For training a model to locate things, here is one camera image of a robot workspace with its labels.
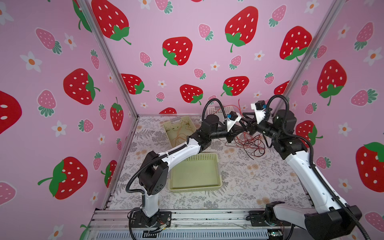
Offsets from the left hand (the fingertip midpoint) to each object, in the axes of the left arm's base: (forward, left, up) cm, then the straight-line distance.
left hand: (245, 129), depth 71 cm
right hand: (+3, +3, +6) cm, 8 cm away
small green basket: (+21, +38, -29) cm, 52 cm away
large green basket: (-8, +21, -32) cm, 39 cm away
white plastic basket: (+44, +6, -28) cm, 53 cm away
